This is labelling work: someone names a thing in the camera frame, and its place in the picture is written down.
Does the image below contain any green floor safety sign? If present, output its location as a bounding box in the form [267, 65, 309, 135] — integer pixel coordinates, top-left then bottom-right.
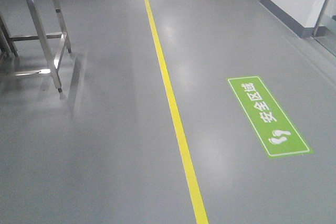
[228, 76, 313, 158]

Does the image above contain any stainless steel table frame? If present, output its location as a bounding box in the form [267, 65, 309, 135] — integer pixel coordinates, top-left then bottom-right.
[0, 0, 73, 94]

